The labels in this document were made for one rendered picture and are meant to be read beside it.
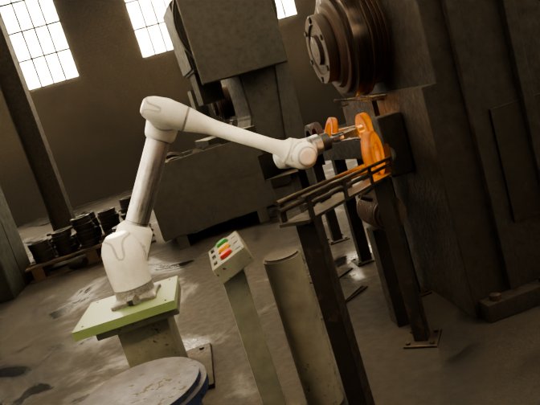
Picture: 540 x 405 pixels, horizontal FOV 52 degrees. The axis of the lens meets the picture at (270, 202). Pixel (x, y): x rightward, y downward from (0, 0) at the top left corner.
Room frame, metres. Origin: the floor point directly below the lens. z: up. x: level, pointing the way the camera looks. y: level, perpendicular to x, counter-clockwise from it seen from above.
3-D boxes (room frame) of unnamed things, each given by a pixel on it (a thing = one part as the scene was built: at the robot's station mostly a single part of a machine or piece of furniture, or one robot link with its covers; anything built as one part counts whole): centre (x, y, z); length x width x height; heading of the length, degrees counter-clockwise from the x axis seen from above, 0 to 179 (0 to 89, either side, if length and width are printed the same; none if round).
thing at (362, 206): (2.00, -0.39, 0.27); 0.22 x 0.13 x 0.53; 7
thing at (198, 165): (5.00, 0.51, 0.39); 1.03 x 0.83 x 0.79; 101
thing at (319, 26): (2.34, -0.39, 1.11); 0.28 x 0.06 x 0.28; 7
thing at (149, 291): (2.13, 0.62, 0.41); 0.22 x 0.18 x 0.06; 2
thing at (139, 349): (2.15, 0.62, 0.16); 0.40 x 0.40 x 0.31; 5
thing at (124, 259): (2.16, 0.62, 0.54); 0.18 x 0.16 x 0.22; 8
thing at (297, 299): (1.65, 0.01, 0.26); 0.12 x 0.12 x 0.52
